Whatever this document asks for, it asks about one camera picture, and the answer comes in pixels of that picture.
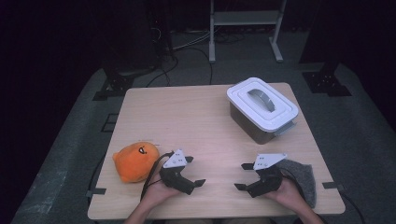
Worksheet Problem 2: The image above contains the clear plastic storage box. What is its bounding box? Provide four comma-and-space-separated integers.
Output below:
229, 102, 297, 146

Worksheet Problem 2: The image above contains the orange plush toy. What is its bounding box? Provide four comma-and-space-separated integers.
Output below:
112, 141, 161, 184

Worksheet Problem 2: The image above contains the grey fluffy cloth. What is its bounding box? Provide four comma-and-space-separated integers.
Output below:
276, 159, 318, 209

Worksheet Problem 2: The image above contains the left hand-held gripper black cable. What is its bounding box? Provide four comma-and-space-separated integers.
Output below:
140, 150, 174, 200

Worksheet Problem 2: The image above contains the person's left hand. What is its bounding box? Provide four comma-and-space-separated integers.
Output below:
141, 173, 181, 206

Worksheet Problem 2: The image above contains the right hand-held gripper black cable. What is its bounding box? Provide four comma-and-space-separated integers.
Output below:
281, 169, 307, 200

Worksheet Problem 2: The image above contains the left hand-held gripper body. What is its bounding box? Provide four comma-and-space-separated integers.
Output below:
159, 148, 196, 196

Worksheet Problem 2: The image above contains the black stand with wide base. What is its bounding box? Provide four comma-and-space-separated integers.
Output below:
92, 57, 163, 102

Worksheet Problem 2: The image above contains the person's right hand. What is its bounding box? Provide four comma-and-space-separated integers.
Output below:
264, 177, 304, 209

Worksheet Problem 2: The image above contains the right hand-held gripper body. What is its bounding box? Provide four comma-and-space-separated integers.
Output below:
246, 152, 288, 199

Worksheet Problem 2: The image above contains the black stand with flat base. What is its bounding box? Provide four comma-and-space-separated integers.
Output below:
298, 0, 353, 98

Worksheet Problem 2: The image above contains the black tape strip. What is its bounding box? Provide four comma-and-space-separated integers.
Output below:
85, 187, 107, 198
321, 181, 347, 191

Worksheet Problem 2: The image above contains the black floor cable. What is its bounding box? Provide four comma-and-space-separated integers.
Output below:
145, 46, 215, 89

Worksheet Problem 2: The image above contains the white metal stand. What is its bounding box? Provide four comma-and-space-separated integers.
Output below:
208, 0, 288, 64

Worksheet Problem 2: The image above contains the black tape square on floor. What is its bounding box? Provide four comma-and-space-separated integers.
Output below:
100, 113, 120, 133

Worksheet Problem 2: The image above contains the hand-held gripper black cable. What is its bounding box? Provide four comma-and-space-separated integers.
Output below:
281, 169, 307, 200
140, 150, 174, 200

